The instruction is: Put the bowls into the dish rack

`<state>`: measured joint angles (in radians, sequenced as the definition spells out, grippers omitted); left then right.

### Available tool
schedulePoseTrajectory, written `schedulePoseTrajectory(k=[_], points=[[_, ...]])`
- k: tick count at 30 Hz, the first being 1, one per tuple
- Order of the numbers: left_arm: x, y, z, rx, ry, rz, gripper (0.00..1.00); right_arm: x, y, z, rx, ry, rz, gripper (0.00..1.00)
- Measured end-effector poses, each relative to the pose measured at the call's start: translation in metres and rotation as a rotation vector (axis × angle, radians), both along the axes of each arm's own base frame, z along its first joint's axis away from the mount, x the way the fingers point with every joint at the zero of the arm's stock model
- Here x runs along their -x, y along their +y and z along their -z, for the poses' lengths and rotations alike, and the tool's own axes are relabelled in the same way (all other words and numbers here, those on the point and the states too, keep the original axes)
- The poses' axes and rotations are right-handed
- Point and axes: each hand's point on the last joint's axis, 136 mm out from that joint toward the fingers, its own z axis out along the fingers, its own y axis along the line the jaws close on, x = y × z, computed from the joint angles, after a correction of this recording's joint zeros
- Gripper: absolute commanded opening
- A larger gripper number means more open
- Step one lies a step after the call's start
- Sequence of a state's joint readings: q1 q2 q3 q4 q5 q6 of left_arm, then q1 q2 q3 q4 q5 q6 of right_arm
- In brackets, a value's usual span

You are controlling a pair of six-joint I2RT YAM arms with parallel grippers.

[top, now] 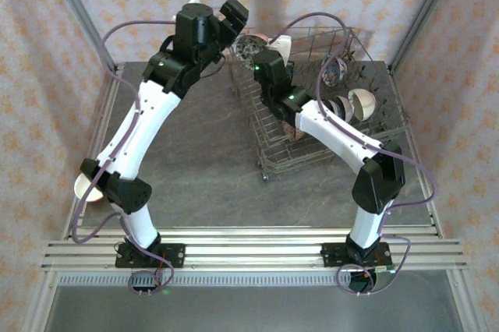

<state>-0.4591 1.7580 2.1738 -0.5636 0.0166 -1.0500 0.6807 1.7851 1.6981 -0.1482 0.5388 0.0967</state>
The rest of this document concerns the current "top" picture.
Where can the grey metal panel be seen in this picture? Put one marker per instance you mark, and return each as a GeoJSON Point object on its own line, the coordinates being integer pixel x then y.
{"type": "Point", "coordinates": [249, 308]}

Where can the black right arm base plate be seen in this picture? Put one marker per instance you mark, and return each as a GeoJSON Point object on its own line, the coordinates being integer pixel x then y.
{"type": "Point", "coordinates": [331, 250]}

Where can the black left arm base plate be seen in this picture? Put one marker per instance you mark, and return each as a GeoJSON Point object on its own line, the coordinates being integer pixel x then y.
{"type": "Point", "coordinates": [173, 250]}

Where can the plain white bowl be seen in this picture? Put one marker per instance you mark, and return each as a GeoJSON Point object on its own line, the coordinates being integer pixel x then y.
{"type": "Point", "coordinates": [364, 104]}

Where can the orange floral pattern bowl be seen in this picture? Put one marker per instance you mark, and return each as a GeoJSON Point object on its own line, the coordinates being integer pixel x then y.
{"type": "Point", "coordinates": [334, 73]}

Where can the cream white bowl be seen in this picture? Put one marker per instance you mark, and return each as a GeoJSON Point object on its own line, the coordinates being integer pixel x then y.
{"type": "Point", "coordinates": [83, 189]}

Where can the aluminium frame post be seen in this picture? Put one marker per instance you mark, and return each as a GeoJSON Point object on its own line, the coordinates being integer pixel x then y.
{"type": "Point", "coordinates": [426, 8]}
{"type": "Point", "coordinates": [80, 8]}

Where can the aluminium mounting rail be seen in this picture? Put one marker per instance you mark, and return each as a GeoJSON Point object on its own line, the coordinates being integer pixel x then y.
{"type": "Point", "coordinates": [249, 246]}

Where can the purple line pattern bowl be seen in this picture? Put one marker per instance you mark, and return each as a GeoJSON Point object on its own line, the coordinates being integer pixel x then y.
{"type": "Point", "coordinates": [343, 108]}

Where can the small green circuit board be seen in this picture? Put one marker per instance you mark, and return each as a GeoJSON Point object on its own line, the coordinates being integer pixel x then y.
{"type": "Point", "coordinates": [386, 268]}

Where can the brown lattice pattern bowl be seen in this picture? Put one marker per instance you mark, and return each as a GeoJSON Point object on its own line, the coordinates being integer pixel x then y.
{"type": "Point", "coordinates": [247, 49]}

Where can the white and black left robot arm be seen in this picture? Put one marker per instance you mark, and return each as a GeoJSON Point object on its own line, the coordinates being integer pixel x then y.
{"type": "Point", "coordinates": [144, 125]}

